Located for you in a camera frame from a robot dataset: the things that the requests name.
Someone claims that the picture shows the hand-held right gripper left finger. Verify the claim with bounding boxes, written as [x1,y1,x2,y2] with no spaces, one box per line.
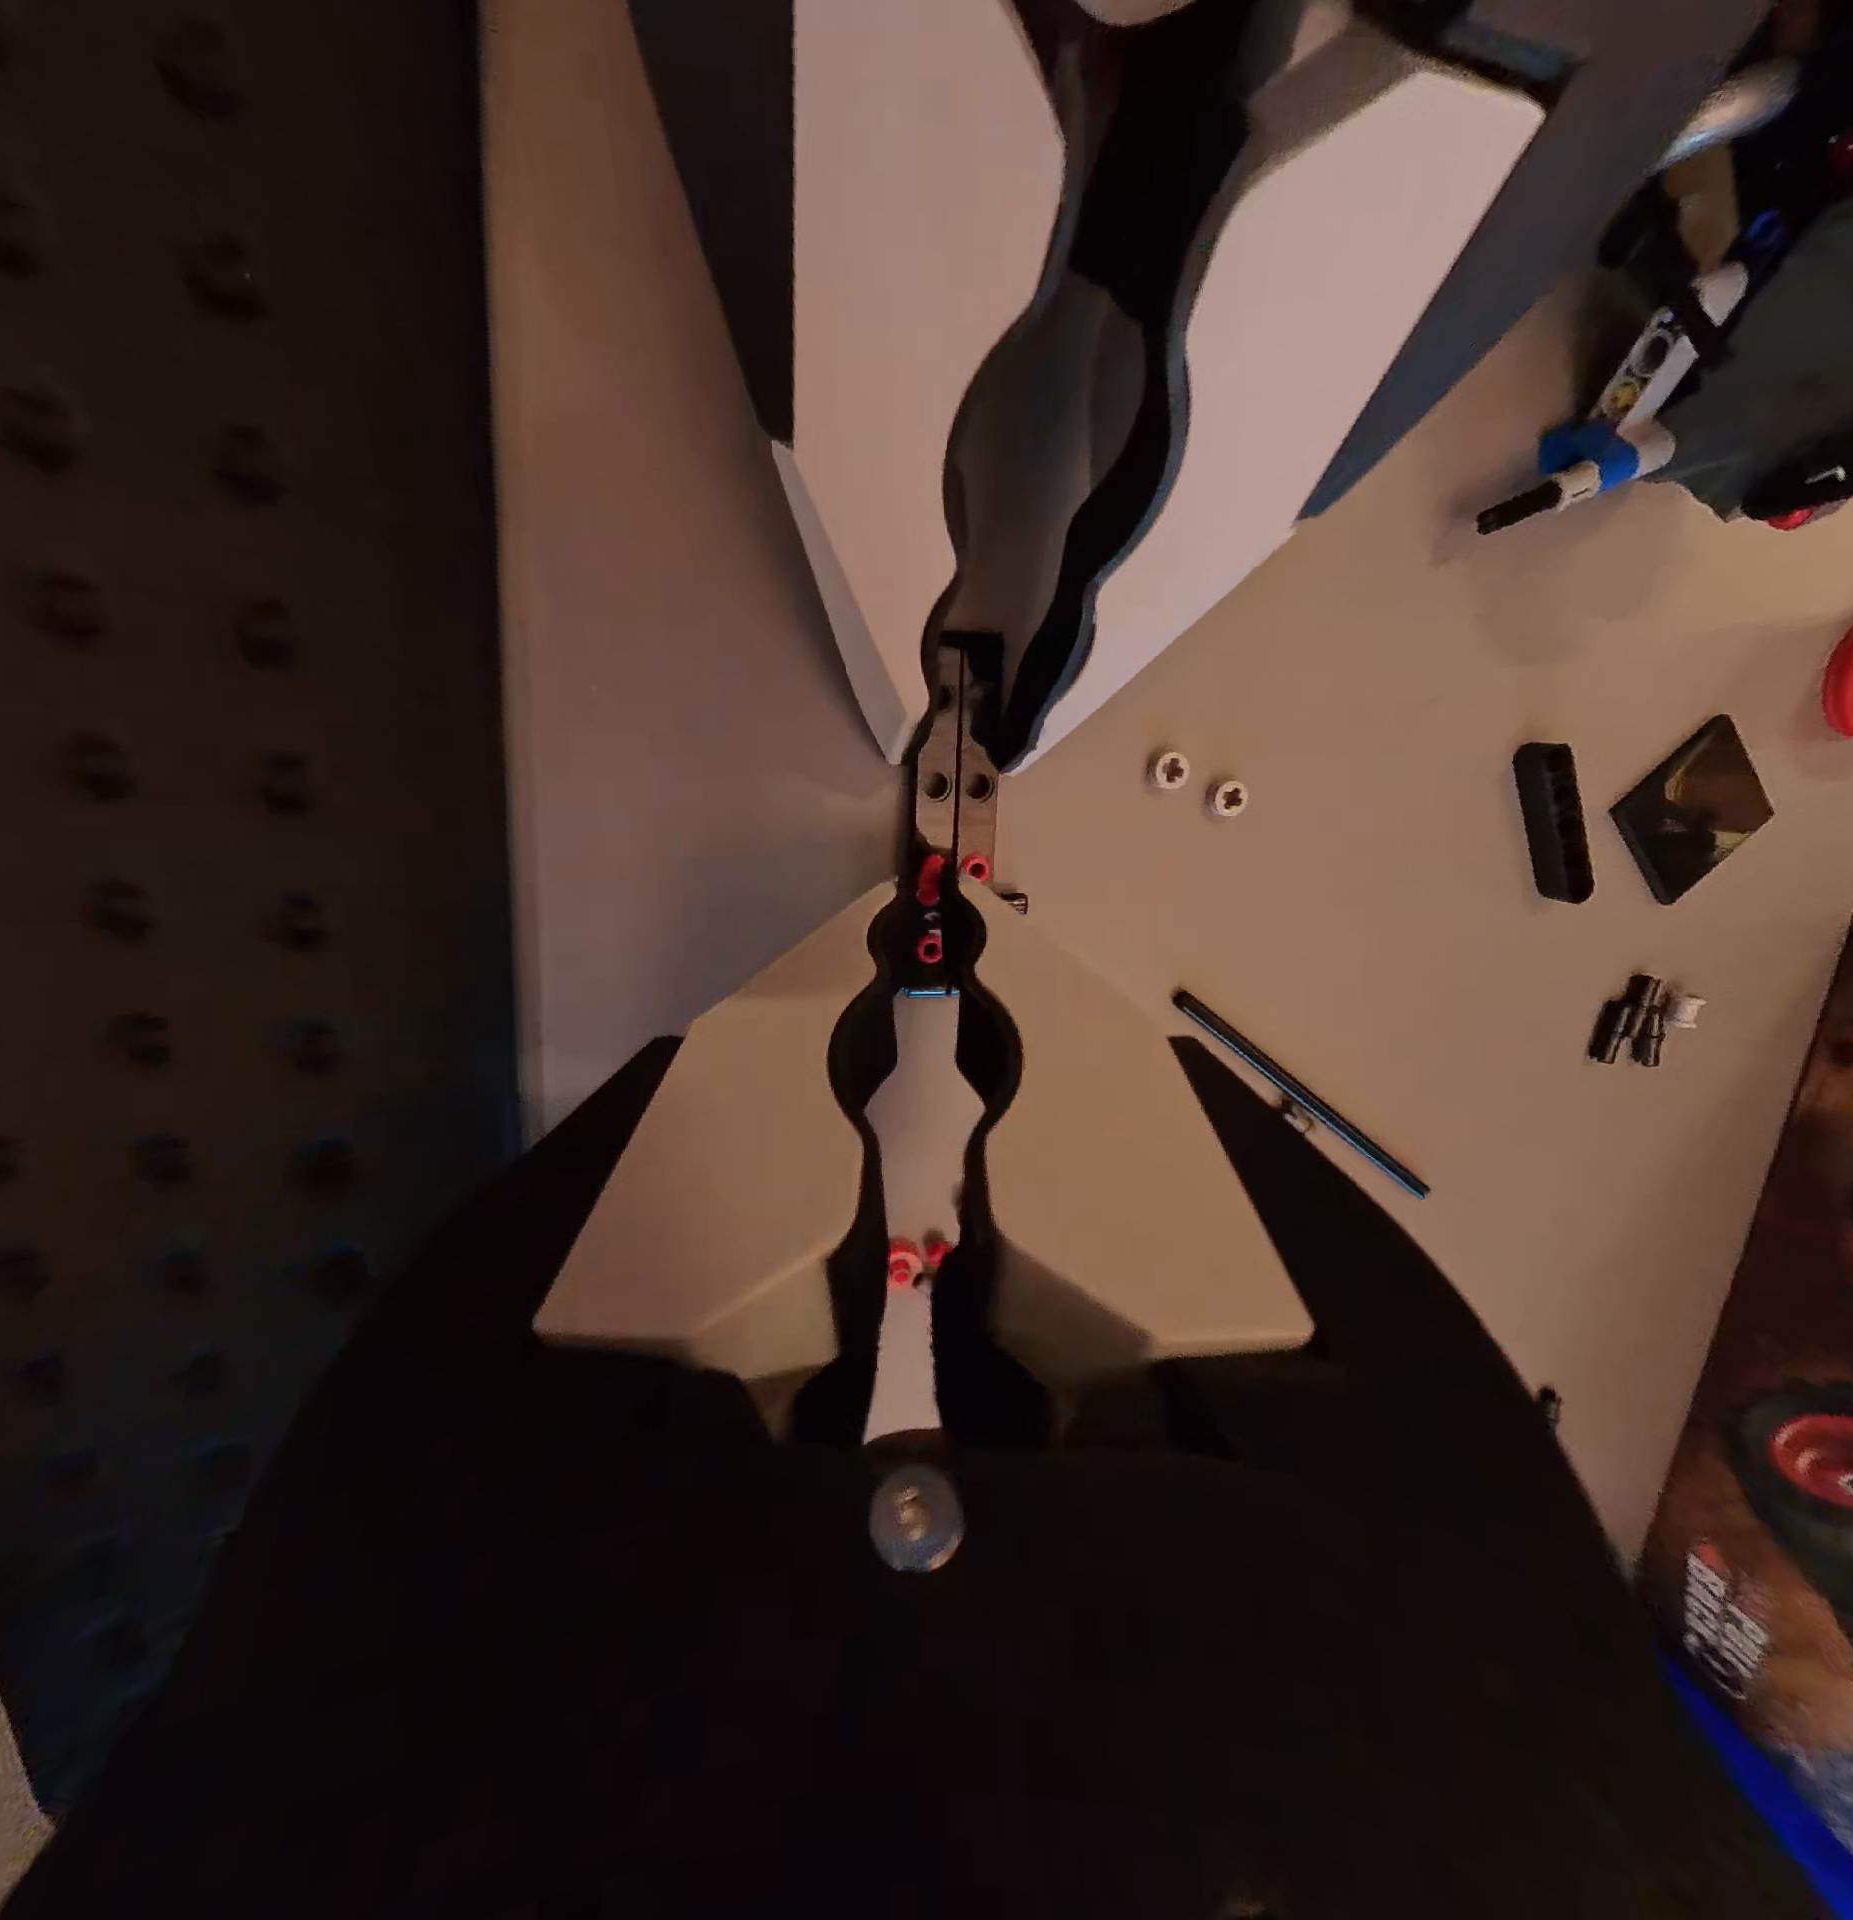
[530,881,930,1446]

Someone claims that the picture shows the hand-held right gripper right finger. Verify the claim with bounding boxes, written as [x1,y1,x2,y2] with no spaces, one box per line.
[933,874,1316,1448]

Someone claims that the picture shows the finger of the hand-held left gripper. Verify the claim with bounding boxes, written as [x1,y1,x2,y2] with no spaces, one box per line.
[773,0,1090,764]
[999,22,1555,773]

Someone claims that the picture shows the black beam assembly red pins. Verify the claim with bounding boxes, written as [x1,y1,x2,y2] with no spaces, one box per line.
[897,630,1032,1003]

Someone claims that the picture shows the light grey desk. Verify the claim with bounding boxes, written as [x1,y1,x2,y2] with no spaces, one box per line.
[475,0,1853,1592]

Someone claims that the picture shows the long black axle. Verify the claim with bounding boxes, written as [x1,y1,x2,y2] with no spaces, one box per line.
[1170,986,1433,1202]

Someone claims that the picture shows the black blue toy car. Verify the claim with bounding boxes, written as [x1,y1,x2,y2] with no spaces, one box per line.
[1473,0,1853,539]

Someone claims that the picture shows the black short beam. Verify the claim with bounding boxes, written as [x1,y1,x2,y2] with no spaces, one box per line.
[1510,739,1597,901]

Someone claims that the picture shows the black square tile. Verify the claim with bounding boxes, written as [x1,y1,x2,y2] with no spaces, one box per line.
[1609,714,1779,905]

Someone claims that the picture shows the toy set box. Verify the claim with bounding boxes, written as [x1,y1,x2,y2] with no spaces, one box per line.
[1634,899,1853,1920]

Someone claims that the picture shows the dark dimpled panel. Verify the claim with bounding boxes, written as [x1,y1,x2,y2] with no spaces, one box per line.
[0,0,521,1817]

